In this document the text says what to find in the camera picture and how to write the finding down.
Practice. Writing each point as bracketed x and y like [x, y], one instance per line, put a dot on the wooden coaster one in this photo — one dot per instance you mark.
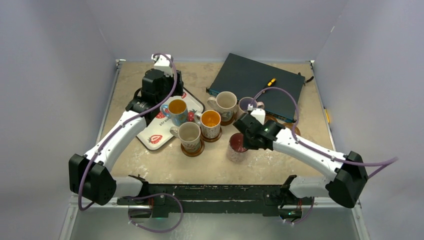
[228, 122]

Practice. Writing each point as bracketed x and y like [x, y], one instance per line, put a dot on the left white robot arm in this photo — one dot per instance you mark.
[90, 174]

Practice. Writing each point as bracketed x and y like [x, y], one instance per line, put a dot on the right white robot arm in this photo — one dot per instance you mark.
[343, 175]

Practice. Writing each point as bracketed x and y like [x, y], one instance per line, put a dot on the cream white mug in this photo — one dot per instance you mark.
[225, 104]

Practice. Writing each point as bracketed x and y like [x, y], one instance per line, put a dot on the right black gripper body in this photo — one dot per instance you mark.
[244, 124]

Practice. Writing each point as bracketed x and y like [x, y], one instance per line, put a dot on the beige cream mug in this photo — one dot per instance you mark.
[189, 135]

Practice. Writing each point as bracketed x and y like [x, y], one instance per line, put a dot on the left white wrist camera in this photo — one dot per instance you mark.
[163, 64]

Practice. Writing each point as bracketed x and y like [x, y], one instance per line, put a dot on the purple inside pink mug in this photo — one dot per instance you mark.
[244, 103]

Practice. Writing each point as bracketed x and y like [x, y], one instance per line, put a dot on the pink inside dark mug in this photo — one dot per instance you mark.
[236, 152]

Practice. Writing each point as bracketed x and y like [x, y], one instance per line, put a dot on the wooden coaster three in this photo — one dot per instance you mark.
[269, 117]

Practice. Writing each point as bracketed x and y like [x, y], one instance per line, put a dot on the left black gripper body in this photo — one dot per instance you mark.
[169, 85]

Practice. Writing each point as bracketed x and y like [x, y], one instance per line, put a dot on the white floral mug orange inside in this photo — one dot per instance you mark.
[209, 123]

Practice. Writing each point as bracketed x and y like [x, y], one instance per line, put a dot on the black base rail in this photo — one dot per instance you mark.
[267, 200]

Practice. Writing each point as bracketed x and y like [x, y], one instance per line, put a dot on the wooden coaster five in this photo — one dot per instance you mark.
[211, 140]

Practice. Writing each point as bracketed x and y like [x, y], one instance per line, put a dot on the blue mug orange inside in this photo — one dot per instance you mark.
[176, 111]

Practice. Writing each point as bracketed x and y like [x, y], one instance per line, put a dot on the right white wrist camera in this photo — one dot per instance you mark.
[258, 113]

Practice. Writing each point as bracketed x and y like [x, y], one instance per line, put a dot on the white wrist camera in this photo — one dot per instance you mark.
[258, 113]
[163, 64]

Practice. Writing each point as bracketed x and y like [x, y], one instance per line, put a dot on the white strawberry tray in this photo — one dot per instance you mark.
[157, 134]

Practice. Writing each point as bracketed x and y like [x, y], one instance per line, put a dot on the wooden coaster six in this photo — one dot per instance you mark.
[195, 153]

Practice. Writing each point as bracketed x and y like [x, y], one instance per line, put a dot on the yellow black screwdriver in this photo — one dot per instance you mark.
[270, 83]

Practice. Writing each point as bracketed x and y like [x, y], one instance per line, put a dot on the dark blue network switch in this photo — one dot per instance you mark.
[245, 78]

